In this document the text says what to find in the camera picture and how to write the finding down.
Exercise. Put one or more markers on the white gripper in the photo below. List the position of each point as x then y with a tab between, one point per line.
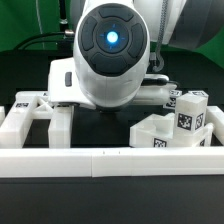
73	82

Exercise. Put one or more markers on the white chair seat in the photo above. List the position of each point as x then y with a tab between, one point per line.
171	130

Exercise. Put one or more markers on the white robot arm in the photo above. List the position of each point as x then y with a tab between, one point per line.
111	50

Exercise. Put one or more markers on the white tagged nut cube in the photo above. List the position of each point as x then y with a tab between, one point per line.
174	94
199	93

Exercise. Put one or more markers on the white tagged nut cube right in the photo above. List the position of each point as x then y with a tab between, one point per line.
199	93

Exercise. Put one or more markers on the white chair back frame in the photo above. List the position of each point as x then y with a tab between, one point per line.
30	106

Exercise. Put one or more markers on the white U-shaped fence wall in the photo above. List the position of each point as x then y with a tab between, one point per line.
59	160

